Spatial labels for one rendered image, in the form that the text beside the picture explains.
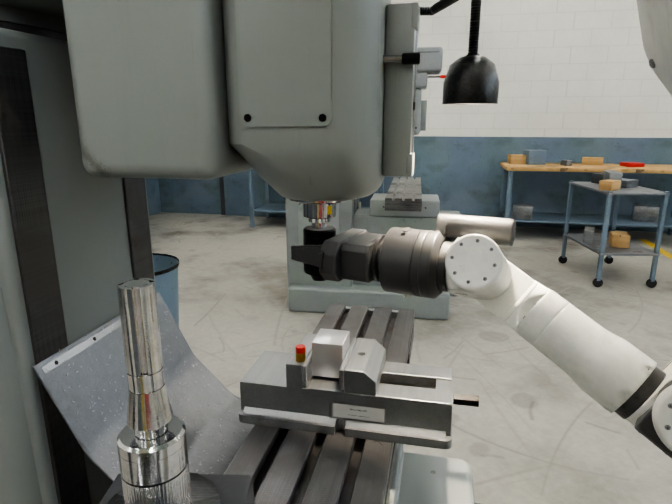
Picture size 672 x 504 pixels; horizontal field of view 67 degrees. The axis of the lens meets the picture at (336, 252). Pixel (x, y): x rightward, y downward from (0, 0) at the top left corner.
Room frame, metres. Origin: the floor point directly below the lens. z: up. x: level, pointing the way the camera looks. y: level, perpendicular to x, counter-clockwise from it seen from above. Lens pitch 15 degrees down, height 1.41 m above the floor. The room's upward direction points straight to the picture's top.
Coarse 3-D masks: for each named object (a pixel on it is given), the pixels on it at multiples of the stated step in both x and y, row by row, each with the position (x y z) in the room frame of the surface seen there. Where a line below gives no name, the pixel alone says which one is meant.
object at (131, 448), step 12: (180, 420) 0.33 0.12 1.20; (120, 432) 0.32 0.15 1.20; (132, 432) 0.32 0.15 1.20; (168, 432) 0.32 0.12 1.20; (180, 432) 0.32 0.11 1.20; (120, 444) 0.30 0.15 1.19; (132, 444) 0.30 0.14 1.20; (144, 444) 0.30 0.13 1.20; (156, 444) 0.30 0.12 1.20; (168, 444) 0.30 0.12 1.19; (180, 444) 0.31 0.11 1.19; (120, 456) 0.30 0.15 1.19; (132, 456) 0.30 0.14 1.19; (144, 456) 0.30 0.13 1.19; (156, 456) 0.30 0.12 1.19; (168, 456) 0.30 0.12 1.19
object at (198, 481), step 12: (120, 480) 0.37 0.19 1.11; (192, 480) 0.35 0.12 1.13; (204, 480) 0.35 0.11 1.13; (216, 480) 0.37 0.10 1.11; (228, 480) 0.37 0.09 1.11; (240, 480) 0.37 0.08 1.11; (252, 480) 0.37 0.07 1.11; (108, 492) 0.36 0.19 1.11; (120, 492) 0.34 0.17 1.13; (192, 492) 0.34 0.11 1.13; (204, 492) 0.34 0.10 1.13; (216, 492) 0.34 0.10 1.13; (228, 492) 0.35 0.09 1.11; (240, 492) 0.35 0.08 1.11; (252, 492) 0.37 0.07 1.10
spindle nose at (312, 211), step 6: (306, 204) 0.69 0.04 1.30; (312, 204) 0.69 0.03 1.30; (318, 204) 0.68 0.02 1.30; (324, 204) 0.69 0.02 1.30; (330, 204) 0.69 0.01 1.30; (306, 210) 0.69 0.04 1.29; (312, 210) 0.69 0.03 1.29; (318, 210) 0.68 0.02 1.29; (324, 210) 0.69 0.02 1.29; (306, 216) 0.69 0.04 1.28; (312, 216) 0.69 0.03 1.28; (318, 216) 0.68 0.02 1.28; (324, 216) 0.69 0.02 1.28; (330, 216) 0.69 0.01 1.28
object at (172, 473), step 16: (128, 464) 0.30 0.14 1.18; (144, 464) 0.30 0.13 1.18; (160, 464) 0.30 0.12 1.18; (176, 464) 0.31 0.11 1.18; (128, 480) 0.30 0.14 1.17; (144, 480) 0.30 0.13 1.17; (160, 480) 0.30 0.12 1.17; (176, 480) 0.31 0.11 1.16; (128, 496) 0.30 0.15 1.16; (144, 496) 0.30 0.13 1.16; (160, 496) 0.30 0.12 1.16; (176, 496) 0.31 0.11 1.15
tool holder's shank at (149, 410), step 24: (120, 288) 0.31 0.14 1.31; (144, 288) 0.31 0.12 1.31; (120, 312) 0.31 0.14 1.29; (144, 312) 0.31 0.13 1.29; (144, 336) 0.31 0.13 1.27; (144, 360) 0.31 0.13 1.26; (144, 384) 0.31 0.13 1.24; (144, 408) 0.31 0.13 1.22; (168, 408) 0.32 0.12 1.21; (144, 432) 0.31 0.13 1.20
